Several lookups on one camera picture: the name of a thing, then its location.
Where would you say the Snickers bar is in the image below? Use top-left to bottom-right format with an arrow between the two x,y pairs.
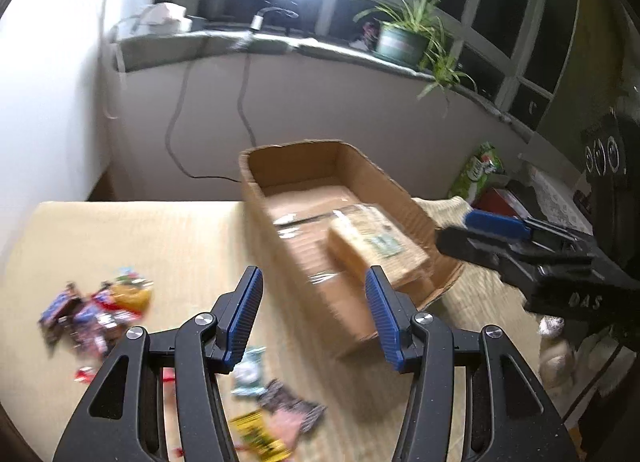
38,282 -> 84,346
70,297 -> 120,359

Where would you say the bread loaf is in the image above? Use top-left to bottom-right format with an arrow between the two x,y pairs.
326,203 -> 431,289

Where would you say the yellow jelly cup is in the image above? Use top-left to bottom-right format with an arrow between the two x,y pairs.
110,268 -> 153,314

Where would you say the yellow black candy wrapper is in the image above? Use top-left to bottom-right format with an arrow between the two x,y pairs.
230,410 -> 292,462

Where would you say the teal mint candy wrapper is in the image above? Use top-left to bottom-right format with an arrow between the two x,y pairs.
231,346 -> 266,398

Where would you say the black white snack wrapper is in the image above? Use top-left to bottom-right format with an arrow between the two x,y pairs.
258,378 -> 326,434

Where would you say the pink candy sachet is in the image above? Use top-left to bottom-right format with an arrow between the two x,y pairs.
269,408 -> 307,451

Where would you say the white gloved hand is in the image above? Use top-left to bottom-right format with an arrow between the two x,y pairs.
538,316 -> 576,393

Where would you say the red storage box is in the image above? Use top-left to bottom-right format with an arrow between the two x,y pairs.
472,179 -> 544,219

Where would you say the green snack bag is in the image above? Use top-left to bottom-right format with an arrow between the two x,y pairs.
448,141 -> 506,204

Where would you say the white lace cloth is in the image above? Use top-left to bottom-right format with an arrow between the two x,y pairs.
526,163 -> 592,235

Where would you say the open cardboard box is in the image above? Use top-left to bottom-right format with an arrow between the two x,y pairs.
239,141 -> 463,357

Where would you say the potted spider plant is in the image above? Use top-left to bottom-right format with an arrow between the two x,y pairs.
352,0 -> 480,105

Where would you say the black power cable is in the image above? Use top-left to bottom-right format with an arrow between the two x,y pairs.
164,54 -> 244,184

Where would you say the white cable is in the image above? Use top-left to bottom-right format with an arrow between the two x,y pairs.
102,36 -> 129,121

